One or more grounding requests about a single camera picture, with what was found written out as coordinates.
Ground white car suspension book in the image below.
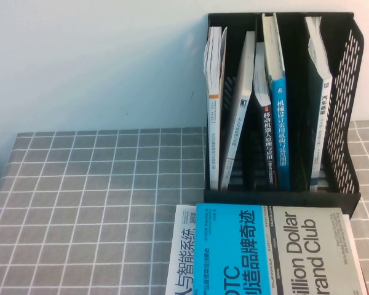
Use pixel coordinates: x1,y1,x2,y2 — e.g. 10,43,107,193
304,15,333,192

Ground white book orange spine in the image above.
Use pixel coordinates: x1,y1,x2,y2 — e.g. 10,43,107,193
204,26,228,191

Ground grey white slim book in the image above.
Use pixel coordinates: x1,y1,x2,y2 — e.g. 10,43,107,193
218,30,256,191

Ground black spine robot book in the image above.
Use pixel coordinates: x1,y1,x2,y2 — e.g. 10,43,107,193
253,41,279,188

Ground blue spine mechanism book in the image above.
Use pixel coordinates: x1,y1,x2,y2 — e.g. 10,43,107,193
261,12,292,191

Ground blue grey brand club book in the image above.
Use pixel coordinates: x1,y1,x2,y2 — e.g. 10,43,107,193
196,202,353,295

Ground white book blue characters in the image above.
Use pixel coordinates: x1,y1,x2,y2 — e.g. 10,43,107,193
165,205,198,295

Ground black perforated book stand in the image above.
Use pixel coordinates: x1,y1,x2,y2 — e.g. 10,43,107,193
204,11,365,216

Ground white book red cover edge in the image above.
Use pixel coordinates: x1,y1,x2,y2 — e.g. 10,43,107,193
341,213,369,295

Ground grey checked tablecloth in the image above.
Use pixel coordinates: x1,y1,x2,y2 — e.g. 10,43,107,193
0,119,369,295

